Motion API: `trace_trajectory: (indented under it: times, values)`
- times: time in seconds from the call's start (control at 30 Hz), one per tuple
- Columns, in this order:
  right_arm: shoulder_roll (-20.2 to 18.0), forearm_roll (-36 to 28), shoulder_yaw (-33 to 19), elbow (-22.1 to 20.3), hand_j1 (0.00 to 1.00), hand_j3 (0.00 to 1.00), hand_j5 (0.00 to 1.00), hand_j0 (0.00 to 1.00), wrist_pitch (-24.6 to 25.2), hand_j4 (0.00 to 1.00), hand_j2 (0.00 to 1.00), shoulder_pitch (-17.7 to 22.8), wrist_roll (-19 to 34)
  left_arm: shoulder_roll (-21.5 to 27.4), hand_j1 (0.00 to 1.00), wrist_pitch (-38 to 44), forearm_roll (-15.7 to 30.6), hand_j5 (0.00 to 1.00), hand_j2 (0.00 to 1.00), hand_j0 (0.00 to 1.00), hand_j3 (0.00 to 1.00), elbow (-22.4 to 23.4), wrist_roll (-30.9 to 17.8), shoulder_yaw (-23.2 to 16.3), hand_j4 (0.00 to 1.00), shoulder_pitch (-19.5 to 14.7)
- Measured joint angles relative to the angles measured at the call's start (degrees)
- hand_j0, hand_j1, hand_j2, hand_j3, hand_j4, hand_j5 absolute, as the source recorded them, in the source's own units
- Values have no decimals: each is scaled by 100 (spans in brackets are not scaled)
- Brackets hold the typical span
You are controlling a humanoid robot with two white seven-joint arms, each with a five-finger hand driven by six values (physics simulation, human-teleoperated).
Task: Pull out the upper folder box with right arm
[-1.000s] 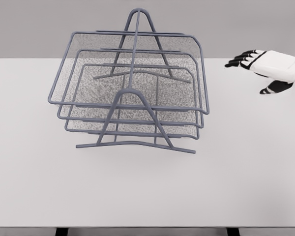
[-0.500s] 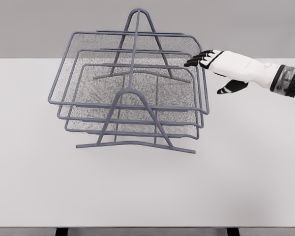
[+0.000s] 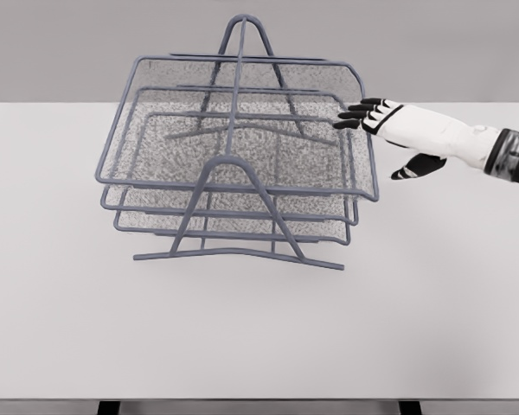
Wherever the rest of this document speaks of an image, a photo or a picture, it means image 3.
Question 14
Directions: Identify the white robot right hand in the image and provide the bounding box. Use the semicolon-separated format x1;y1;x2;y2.
332;97;458;182

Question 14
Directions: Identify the grey mesh folder tray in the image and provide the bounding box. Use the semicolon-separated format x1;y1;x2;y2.
100;86;358;227
93;55;381;204
112;111;352;248

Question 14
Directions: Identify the grey wire tray rack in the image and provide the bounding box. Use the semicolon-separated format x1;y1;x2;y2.
132;13;345;271

